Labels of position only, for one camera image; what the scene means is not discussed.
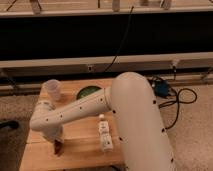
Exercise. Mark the red chili pepper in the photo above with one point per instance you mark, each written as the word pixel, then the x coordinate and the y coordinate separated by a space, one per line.
pixel 57 147

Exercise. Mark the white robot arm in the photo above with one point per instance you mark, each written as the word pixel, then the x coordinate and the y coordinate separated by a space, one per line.
pixel 130 97

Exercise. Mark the green bowl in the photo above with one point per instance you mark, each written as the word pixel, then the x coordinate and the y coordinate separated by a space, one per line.
pixel 87 91

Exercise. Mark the blue connector box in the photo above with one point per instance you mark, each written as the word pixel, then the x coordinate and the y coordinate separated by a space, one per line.
pixel 161 89

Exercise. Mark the clear plastic cup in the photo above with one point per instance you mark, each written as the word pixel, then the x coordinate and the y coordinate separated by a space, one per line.
pixel 53 89

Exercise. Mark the white plastic bottle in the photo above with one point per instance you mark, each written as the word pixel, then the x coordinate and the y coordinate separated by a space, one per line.
pixel 104 133

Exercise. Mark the black object at left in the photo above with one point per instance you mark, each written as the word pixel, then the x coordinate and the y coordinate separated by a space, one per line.
pixel 12 124

